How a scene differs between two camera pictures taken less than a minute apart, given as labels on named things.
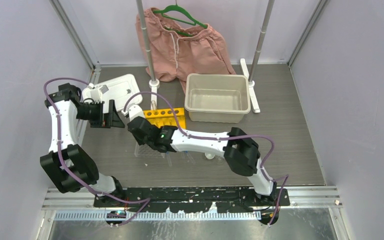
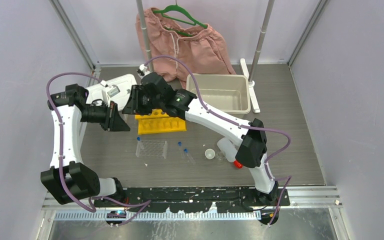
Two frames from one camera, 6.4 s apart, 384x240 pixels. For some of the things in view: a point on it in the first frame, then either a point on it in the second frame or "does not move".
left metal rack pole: (154, 84) does not move
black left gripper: (114, 120) does not move
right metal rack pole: (251, 80) does not move
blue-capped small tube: (190, 157) does not move
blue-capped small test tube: (168, 158) -> (138, 147)
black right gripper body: (144, 141) -> (141, 104)
